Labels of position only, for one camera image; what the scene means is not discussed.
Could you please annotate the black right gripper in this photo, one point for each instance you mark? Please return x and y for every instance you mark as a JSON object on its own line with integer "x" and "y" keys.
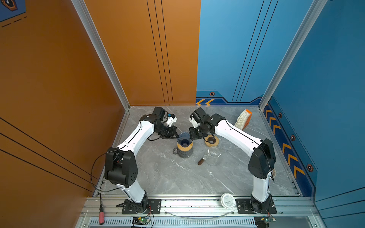
{"x": 192, "y": 135}

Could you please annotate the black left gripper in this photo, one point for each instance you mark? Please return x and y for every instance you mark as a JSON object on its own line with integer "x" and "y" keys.
{"x": 171, "y": 136}

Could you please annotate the blue ribbed glass dripper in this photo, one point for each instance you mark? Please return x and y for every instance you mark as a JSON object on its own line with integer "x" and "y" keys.
{"x": 184, "y": 138}

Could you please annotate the bamboo dripper ring stand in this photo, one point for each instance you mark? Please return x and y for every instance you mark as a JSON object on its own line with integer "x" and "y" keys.
{"x": 185, "y": 148}

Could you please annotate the ribbed glass coffee server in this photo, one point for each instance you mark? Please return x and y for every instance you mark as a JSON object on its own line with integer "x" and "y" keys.
{"x": 183, "y": 154}

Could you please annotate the orange coffee filter pack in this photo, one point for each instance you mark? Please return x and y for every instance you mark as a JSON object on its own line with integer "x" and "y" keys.
{"x": 243, "y": 119}

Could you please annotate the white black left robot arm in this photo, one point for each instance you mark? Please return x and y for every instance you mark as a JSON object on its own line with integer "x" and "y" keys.
{"x": 121, "y": 166}

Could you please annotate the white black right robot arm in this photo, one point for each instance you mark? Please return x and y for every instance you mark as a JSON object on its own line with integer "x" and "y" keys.
{"x": 261, "y": 153}

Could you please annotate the white round lid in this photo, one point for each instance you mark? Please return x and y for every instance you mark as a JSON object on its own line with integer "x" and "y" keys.
{"x": 228, "y": 201}

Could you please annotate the roll of clear tape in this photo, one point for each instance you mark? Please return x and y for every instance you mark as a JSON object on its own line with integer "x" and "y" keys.
{"x": 273, "y": 173}

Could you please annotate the green circuit board left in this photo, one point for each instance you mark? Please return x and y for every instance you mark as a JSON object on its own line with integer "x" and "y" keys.
{"x": 140, "y": 222}

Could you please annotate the circuit board right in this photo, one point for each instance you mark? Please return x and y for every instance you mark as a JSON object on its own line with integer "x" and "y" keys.
{"x": 264, "y": 222}

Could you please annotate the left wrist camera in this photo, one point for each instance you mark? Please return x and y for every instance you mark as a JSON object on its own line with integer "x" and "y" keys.
{"x": 171, "y": 119}

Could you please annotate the clear glass pitcher wooden handle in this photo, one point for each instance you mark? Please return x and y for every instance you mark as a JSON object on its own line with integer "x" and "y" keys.
{"x": 213, "y": 157}

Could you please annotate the red handled screwdriver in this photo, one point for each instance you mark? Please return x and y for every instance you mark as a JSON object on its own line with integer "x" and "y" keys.
{"x": 101, "y": 217}

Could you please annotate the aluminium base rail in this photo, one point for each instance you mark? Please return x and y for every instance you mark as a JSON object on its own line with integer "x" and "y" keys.
{"x": 200, "y": 211}

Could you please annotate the aluminium left corner post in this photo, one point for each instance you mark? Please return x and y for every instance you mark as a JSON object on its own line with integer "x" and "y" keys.
{"x": 93, "y": 34}

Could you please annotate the aluminium corner post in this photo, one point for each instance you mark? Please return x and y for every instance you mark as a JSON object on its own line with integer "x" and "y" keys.
{"x": 93, "y": 34}
{"x": 300, "y": 36}

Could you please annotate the aluminium right corner post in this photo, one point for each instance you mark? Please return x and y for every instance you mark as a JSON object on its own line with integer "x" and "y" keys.
{"x": 300, "y": 36}

